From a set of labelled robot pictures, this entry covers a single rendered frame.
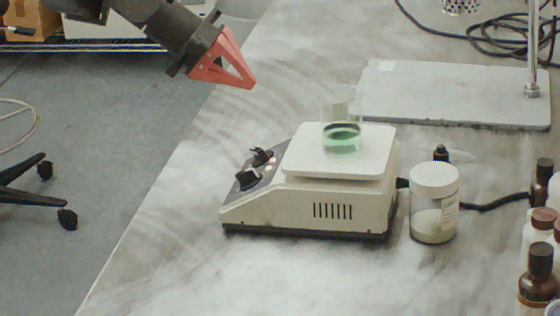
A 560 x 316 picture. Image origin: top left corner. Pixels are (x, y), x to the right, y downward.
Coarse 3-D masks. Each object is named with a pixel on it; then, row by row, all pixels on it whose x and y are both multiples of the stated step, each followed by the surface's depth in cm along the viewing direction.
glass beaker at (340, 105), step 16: (336, 80) 124; (352, 80) 123; (320, 96) 123; (336, 96) 125; (352, 96) 124; (320, 112) 122; (336, 112) 120; (352, 112) 120; (320, 128) 124; (336, 128) 121; (352, 128) 121; (336, 144) 122; (352, 144) 123
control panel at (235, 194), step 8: (280, 144) 134; (288, 144) 132; (280, 152) 131; (248, 160) 136; (280, 160) 129; (248, 168) 133; (256, 168) 131; (264, 168) 129; (272, 168) 128; (264, 176) 127; (272, 176) 125; (256, 184) 126; (264, 184) 125; (232, 192) 129; (240, 192) 127; (248, 192) 126; (224, 200) 128; (232, 200) 126
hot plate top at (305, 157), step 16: (304, 128) 130; (368, 128) 129; (384, 128) 129; (304, 144) 127; (320, 144) 126; (368, 144) 126; (384, 144) 126; (288, 160) 124; (304, 160) 123; (320, 160) 123; (336, 160) 123; (352, 160) 123; (368, 160) 122; (384, 160) 122; (320, 176) 121; (336, 176) 121; (352, 176) 120; (368, 176) 120
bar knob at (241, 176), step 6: (252, 168) 126; (240, 174) 127; (246, 174) 127; (252, 174) 126; (258, 174) 127; (240, 180) 128; (246, 180) 127; (252, 180) 127; (258, 180) 126; (240, 186) 128; (246, 186) 127; (252, 186) 126
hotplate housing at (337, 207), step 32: (256, 192) 124; (288, 192) 123; (320, 192) 122; (352, 192) 121; (384, 192) 120; (224, 224) 127; (256, 224) 126; (288, 224) 125; (320, 224) 124; (352, 224) 123; (384, 224) 122
